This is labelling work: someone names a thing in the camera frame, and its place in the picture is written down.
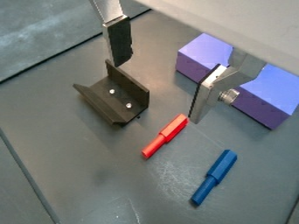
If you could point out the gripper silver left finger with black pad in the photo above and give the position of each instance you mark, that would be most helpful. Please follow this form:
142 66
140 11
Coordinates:
116 30

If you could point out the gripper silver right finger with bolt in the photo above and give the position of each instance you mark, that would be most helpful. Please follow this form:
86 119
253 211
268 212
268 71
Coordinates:
217 86

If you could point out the blue stepped peg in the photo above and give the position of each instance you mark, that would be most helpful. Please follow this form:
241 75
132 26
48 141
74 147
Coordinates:
215 175

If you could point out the black angled fixture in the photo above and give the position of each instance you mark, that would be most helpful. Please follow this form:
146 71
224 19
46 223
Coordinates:
117 96

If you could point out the purple base block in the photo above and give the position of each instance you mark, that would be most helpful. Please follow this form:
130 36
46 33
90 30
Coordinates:
267 99

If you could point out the red stepped peg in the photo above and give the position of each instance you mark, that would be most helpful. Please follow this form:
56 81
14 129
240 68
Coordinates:
165 135

